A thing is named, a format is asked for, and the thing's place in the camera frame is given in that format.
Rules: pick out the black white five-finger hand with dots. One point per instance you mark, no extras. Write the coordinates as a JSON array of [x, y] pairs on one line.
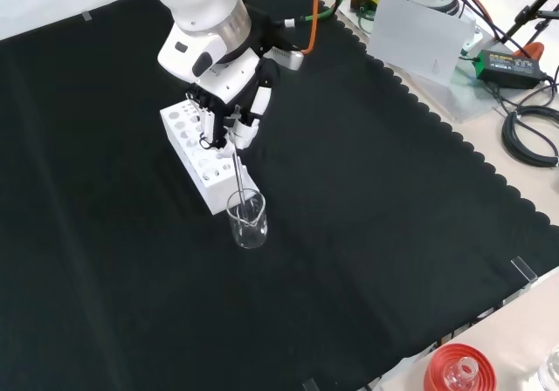
[[231, 79]]

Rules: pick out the clear glass rod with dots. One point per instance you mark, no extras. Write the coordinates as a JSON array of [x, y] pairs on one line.
[[239, 177]]

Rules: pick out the white test tube rack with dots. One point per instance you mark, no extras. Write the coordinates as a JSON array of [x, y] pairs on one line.
[[209, 190]]

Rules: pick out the clear glass beaker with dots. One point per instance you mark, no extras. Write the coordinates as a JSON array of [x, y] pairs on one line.
[[247, 229]]

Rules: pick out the clear plastic clip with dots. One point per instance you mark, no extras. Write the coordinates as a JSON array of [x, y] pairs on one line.
[[311, 385], [524, 271], [86, 16]]

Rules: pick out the black cloth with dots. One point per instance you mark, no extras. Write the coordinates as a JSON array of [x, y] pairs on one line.
[[349, 190]]

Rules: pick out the black power adapter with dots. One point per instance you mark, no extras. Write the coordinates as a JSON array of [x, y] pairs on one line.
[[508, 68]]

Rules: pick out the black tripod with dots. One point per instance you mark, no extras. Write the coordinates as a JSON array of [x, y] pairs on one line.
[[530, 9]]

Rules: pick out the red ribbed round holder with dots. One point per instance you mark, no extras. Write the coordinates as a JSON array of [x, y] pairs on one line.
[[436, 365]]

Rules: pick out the clear glass flask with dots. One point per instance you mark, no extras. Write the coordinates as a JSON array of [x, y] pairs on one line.
[[463, 371]]

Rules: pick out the clear glass ware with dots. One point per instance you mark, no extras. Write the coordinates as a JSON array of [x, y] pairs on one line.
[[551, 371]]

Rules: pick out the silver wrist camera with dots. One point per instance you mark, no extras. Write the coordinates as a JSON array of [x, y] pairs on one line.
[[288, 58]]

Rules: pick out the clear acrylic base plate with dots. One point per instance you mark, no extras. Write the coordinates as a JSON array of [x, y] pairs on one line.
[[469, 98]]

